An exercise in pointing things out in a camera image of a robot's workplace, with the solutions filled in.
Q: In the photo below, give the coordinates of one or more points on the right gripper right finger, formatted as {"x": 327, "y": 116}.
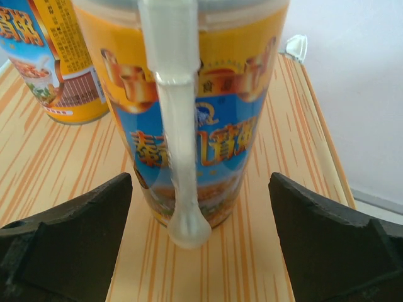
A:
{"x": 333, "y": 252}

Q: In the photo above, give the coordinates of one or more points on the wooden cube cabinet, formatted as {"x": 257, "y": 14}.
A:
{"x": 44, "y": 163}

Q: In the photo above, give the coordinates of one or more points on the yellow porridge can with spoon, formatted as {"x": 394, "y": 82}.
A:
{"x": 185, "y": 82}

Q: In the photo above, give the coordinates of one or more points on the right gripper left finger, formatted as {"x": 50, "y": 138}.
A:
{"x": 68, "y": 252}

